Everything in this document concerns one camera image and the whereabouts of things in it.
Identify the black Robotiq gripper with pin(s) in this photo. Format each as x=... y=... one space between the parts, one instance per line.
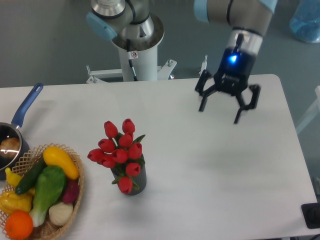
x=235 y=72

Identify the red tulip bouquet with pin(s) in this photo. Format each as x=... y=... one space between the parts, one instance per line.
x=118 y=146

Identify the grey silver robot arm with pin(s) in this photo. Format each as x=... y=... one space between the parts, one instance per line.
x=249 y=20

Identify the dark grey ribbed vase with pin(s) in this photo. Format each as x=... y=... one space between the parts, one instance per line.
x=130 y=177

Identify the blue transparent water bottle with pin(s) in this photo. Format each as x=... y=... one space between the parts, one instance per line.
x=305 y=22

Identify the black device at edge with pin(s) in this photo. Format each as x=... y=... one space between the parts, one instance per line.
x=311 y=214

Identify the yellow squash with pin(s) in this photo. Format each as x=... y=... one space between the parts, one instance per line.
x=54 y=155

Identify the purple red radish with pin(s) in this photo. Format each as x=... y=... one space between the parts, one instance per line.
x=71 y=192

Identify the green bok choy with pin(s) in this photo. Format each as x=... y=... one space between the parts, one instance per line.
x=49 y=187

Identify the white garlic bulb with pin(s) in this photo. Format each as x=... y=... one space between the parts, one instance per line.
x=60 y=213

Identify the dark green cucumber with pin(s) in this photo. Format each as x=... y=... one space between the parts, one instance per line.
x=29 y=180

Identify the woven wicker basket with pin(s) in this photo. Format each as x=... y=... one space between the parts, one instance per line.
x=47 y=231

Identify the brown bread roll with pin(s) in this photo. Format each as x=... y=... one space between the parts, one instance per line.
x=9 y=148

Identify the small yellow banana pepper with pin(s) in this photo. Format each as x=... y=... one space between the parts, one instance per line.
x=13 y=179

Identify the yellow bell pepper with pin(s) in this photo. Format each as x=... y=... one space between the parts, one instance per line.
x=10 y=202

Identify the orange fruit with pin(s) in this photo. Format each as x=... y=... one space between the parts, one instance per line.
x=19 y=225

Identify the white metal base frame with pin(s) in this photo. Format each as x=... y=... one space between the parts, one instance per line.
x=134 y=70

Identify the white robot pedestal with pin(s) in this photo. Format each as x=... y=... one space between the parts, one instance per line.
x=137 y=46

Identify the blue handled saucepan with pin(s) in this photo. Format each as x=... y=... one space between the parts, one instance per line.
x=12 y=130

